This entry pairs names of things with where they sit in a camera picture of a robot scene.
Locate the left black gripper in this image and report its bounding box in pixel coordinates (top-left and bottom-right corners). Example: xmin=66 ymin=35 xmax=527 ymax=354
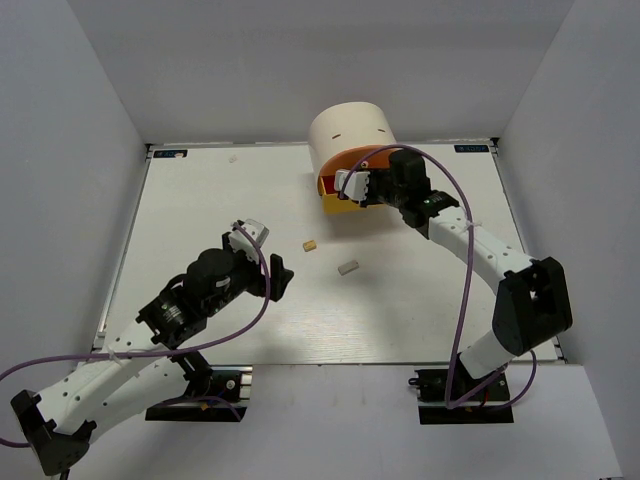
xmin=205 ymin=232 xmax=294 ymax=316

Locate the small tan eraser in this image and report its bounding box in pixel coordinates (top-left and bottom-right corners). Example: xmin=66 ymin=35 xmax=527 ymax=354
xmin=303 ymin=240 xmax=317 ymax=252

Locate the orange top drawer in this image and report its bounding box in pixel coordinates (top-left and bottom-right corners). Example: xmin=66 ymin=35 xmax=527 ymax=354
xmin=315 ymin=145 xmax=393 ymax=177

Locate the yellow drawer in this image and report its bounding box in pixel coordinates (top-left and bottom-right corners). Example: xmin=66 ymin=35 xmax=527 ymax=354
xmin=317 ymin=175 xmax=363 ymax=215

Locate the grey white eraser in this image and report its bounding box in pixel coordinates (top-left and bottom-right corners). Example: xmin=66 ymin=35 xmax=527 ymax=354
xmin=337 ymin=260 xmax=359 ymax=276

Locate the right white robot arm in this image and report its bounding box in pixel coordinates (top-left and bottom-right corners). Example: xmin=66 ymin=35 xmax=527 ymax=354
xmin=335 ymin=145 xmax=573 ymax=399

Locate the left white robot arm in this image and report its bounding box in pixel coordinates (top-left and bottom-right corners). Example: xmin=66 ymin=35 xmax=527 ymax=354
xmin=11 ymin=219 xmax=294 ymax=477

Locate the cream cylindrical drawer organizer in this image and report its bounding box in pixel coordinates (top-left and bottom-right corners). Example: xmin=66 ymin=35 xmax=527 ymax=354
xmin=308 ymin=102 xmax=396 ymax=174

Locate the right blue table label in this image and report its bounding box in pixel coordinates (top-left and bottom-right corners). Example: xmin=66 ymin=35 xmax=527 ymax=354
xmin=454 ymin=144 xmax=490 ymax=153

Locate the blue table label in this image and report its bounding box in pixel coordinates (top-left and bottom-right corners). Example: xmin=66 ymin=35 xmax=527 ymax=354
xmin=153 ymin=149 xmax=188 ymax=159
xmin=454 ymin=144 xmax=490 ymax=153

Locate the left blue table label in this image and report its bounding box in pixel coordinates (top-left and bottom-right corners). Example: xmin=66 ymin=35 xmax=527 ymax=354
xmin=153 ymin=149 xmax=188 ymax=159

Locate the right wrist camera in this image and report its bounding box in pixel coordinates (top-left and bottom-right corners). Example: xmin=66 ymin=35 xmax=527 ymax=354
xmin=334 ymin=169 xmax=370 ymax=203

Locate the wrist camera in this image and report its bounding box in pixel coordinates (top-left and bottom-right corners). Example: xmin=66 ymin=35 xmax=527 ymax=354
xmin=228 ymin=219 xmax=269 ymax=264
xmin=334 ymin=169 xmax=370 ymax=203

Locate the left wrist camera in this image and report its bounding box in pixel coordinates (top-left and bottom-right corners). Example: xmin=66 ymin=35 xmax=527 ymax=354
xmin=228 ymin=219 xmax=269 ymax=264

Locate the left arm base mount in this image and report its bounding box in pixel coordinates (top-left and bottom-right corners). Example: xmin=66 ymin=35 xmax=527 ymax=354
xmin=145 ymin=352 xmax=253 ymax=423

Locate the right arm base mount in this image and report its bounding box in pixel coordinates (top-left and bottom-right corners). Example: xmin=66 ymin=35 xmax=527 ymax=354
xmin=408 ymin=366 xmax=514 ymax=425

